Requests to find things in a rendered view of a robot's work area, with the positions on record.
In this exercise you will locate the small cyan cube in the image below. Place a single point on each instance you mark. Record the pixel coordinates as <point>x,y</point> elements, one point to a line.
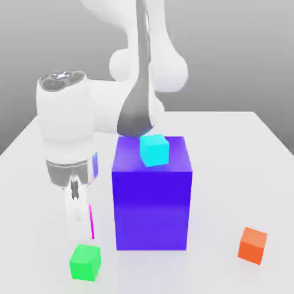
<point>154,150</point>

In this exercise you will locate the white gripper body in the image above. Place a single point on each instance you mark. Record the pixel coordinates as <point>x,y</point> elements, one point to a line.
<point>75,211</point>

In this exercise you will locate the small magenta cube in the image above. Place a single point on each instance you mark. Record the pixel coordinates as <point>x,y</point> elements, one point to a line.
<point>92,222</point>

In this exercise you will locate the small orange cube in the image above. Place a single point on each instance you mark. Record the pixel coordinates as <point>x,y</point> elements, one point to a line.
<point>252,247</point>

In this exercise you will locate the large blue box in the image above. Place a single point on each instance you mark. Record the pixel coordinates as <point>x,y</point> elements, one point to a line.
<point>151,206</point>

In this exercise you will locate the small green cube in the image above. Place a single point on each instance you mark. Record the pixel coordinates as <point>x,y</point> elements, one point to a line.
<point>84,264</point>

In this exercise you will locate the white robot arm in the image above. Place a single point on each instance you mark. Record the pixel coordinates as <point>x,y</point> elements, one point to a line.
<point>66,114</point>

